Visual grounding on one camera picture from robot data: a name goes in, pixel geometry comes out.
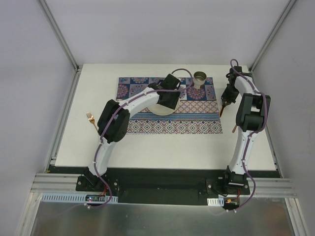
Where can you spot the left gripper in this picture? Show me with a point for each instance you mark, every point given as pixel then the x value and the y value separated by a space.
pixel 170 99

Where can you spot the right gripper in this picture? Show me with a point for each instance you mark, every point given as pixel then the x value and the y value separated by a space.
pixel 227 100

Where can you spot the cream plate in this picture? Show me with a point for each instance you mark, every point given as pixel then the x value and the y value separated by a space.
pixel 160 110

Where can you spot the patterned cloth placemat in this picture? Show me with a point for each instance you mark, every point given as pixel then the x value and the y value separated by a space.
pixel 198 113

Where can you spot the metal cup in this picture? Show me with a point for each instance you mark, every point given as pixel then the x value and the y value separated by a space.
pixel 199 79

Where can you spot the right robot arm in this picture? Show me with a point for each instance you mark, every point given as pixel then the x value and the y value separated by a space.
pixel 251 118

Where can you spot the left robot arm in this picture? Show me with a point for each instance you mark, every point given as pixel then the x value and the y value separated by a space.
pixel 114 119

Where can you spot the gold fork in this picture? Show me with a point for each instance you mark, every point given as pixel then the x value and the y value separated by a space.
pixel 91 120

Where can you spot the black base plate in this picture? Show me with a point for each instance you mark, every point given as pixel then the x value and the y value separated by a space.
pixel 161 186

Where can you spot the left aluminium frame post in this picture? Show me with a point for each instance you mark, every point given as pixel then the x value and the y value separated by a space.
pixel 58 33

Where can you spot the aluminium frame post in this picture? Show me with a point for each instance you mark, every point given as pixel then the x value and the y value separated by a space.
pixel 58 33
pixel 273 33

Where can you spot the right aluminium frame post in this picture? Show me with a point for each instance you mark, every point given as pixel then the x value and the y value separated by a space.
pixel 273 33

